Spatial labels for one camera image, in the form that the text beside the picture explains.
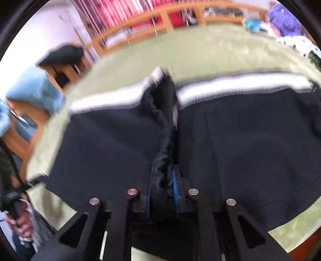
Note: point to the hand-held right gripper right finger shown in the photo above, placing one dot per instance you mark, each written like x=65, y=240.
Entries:
x=176, y=190

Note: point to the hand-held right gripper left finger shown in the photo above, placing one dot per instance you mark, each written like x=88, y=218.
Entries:
x=140, y=202

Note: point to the black pants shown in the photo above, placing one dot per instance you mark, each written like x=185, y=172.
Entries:
x=105, y=150

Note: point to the person's left hand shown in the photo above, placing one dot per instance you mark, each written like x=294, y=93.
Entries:
x=23, y=223

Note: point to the person's grey clothing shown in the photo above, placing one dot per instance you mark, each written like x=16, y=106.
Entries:
x=42, y=225

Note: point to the light blue cloth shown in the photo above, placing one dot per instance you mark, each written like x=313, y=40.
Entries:
x=3, y=118

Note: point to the light blue towel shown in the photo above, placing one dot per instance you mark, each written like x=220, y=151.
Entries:
x=35, y=87

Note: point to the green bed blanket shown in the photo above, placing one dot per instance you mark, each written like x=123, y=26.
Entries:
x=213, y=50

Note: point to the black garment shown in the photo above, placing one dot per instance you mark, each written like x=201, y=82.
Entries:
x=62, y=55

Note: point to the geometric patterned pillow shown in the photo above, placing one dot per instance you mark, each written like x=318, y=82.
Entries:
x=253, y=25

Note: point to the pile of boxes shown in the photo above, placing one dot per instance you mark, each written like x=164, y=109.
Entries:
x=220, y=11

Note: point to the white floral pillow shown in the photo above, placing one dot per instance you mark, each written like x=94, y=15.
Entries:
x=298, y=44

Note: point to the dark green cloth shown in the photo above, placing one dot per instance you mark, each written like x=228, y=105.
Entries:
x=315, y=57

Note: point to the purple plush toy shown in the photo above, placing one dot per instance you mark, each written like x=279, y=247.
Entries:
x=286, y=20

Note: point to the wooden bed frame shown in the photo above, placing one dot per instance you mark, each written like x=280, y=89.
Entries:
x=17, y=144

